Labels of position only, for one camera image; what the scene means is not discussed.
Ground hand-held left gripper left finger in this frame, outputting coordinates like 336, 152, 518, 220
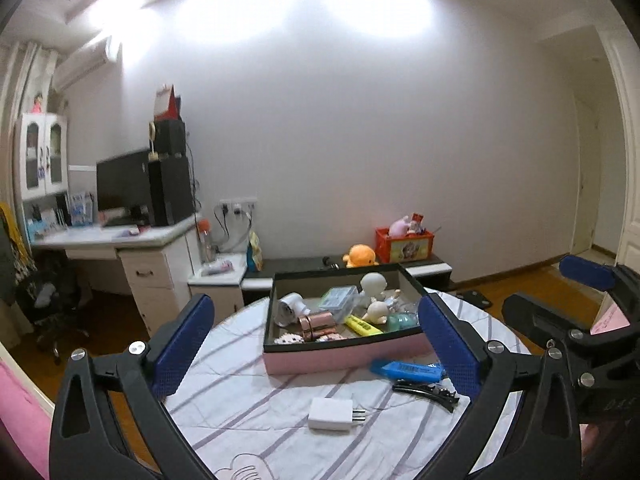
49, 293, 216, 480

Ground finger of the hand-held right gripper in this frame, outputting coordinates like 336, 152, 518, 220
559, 254, 640, 331
501, 292, 640, 391

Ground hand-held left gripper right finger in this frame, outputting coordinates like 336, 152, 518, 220
417, 291, 583, 480

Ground clear jar with green lid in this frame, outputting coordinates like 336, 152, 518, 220
385, 305, 421, 332

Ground baby doll figurine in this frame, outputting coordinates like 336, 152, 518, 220
362, 290, 403, 323

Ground yellow highlighter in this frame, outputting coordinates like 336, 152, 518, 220
344, 314, 383, 336

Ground pink storage box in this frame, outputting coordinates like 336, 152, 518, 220
262, 262, 436, 376

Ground clear plastic case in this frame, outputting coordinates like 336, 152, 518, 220
318, 287, 361, 323

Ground rose gold container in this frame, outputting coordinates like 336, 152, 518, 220
298, 311, 338, 342

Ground blue highlighter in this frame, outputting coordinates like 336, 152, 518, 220
370, 358, 447, 382

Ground pink paper note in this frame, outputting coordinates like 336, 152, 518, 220
592, 305, 628, 336

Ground black hair clip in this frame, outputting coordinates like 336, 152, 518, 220
392, 379, 461, 413

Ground black floor scale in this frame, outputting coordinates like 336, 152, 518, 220
455, 289, 493, 309

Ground white low cabinet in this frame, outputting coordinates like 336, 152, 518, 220
187, 255, 248, 326

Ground white desk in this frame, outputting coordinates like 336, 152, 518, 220
30, 217, 203, 338

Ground white doll head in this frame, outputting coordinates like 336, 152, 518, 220
360, 272, 390, 306

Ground white door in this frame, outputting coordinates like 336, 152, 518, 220
572, 97, 601, 256

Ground red toy box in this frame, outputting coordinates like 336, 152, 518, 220
375, 226, 433, 263

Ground bottle with orange cap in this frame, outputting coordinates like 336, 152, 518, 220
197, 217, 213, 263

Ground small white hair dryer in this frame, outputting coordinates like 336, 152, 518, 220
276, 294, 307, 328

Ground yellow blue snack bag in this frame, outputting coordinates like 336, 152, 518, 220
246, 230, 264, 270

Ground orange plush toy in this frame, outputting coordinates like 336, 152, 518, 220
342, 244, 379, 268

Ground white charger plug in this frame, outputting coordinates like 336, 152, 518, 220
306, 397, 368, 432

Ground black and white stand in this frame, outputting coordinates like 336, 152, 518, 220
240, 252, 453, 293

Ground black office chair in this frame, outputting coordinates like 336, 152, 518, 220
15, 255, 91, 361

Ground black computer tower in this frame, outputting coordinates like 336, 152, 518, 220
147, 155, 195, 227

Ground blue boxes on desk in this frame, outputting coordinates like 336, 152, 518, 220
67, 192, 96, 227

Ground black computer monitor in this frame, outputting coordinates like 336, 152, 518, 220
96, 149, 153, 226

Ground pink cloth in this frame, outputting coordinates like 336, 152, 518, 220
0, 345, 56, 480

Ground yellow and black garment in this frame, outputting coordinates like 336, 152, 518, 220
0, 202, 36, 306

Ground black speaker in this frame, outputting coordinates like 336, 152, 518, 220
152, 119, 186, 158

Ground red and white bag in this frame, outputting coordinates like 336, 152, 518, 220
154, 85, 182, 122

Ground white air conditioner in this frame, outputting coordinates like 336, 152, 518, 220
52, 37, 123, 93

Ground black power cable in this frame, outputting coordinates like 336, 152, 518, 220
215, 205, 232, 256

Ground white wall cabinet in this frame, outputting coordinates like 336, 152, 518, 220
14, 112, 69, 201

